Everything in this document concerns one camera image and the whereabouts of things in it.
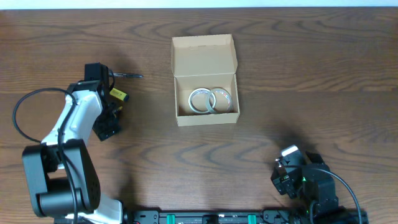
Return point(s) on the open brown cardboard box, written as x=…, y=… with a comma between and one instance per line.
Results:
x=204, y=61

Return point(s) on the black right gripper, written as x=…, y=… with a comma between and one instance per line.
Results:
x=283, y=183

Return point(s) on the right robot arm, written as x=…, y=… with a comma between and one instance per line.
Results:
x=305, y=176

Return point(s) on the white tape roll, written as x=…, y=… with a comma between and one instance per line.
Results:
x=199, y=99

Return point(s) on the clear tape roll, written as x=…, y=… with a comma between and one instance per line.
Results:
x=229, y=99

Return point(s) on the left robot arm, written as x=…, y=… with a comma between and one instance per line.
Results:
x=60, y=175

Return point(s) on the yellow highlighter marker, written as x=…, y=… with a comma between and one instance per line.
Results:
x=119, y=94

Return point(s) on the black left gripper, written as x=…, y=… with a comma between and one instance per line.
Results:
x=99, y=124

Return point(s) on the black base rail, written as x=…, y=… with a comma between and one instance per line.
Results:
x=211, y=217

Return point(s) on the black ballpoint pen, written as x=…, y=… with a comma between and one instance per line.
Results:
x=128, y=75

